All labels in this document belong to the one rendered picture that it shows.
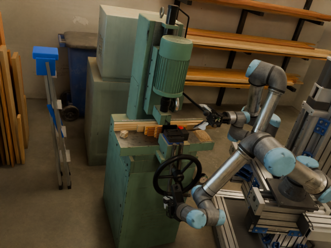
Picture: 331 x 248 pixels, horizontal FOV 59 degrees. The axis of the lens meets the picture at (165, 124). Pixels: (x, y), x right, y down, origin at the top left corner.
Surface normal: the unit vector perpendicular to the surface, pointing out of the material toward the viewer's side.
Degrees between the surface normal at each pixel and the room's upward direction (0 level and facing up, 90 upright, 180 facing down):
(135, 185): 90
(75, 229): 0
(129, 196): 90
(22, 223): 0
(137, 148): 90
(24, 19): 90
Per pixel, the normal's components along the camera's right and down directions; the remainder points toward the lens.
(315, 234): 0.04, 0.48
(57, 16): 0.30, 0.50
